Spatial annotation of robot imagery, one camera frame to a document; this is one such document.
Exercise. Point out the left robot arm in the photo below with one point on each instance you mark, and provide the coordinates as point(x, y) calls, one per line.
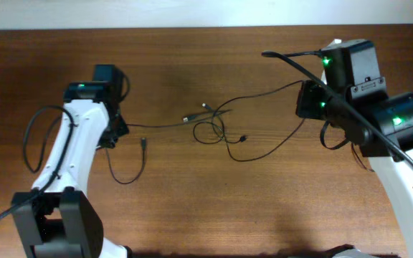
point(58, 220)

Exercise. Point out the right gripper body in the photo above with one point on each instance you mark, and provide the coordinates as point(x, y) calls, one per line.
point(312, 103)

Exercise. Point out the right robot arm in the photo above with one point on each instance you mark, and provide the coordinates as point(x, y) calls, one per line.
point(383, 131)

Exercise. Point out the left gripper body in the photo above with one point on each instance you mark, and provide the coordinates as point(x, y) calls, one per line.
point(120, 130)

